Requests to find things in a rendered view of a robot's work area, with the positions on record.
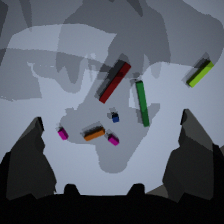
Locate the magenta rod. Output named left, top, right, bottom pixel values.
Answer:
left=58, top=128, right=68, bottom=140
left=108, top=134, right=119, bottom=146

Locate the orange rod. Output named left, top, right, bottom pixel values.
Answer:
left=84, top=127, right=105, bottom=141

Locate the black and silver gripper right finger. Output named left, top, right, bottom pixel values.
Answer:
left=162, top=109, right=224, bottom=224

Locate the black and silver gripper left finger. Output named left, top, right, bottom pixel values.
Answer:
left=0, top=116, right=57, bottom=224

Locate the dark red rod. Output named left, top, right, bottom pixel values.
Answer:
left=99, top=62, right=131, bottom=104

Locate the small blue block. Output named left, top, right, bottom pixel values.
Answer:
left=112, top=114, right=119, bottom=123

